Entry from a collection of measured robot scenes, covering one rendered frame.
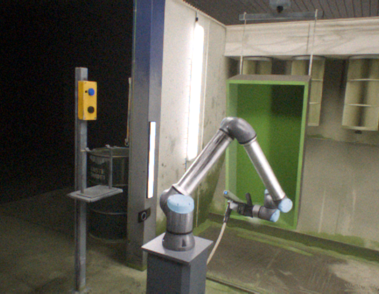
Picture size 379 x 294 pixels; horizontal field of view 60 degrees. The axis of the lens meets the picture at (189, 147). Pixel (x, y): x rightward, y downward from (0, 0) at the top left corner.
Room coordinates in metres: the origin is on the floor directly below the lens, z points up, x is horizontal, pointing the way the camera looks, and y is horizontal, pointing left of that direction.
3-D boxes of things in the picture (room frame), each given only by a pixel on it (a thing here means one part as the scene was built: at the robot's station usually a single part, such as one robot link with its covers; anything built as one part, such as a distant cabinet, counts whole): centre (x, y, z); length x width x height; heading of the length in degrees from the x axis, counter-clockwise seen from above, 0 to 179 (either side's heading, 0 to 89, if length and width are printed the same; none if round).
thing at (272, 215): (2.17, -0.57, 0.73); 0.12 x 0.09 x 0.10; 54
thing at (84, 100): (2.28, 0.71, 1.42); 0.12 x 0.06 x 0.26; 152
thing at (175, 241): (1.80, 0.03, 0.69); 0.19 x 0.19 x 0.10
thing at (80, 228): (2.31, 0.76, 0.82); 0.06 x 0.06 x 1.64; 62
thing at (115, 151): (3.43, 0.75, 0.86); 0.54 x 0.54 x 0.01
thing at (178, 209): (1.81, 0.03, 0.83); 0.17 x 0.15 x 0.18; 17
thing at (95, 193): (2.24, 0.62, 0.95); 0.26 x 0.15 x 0.32; 152
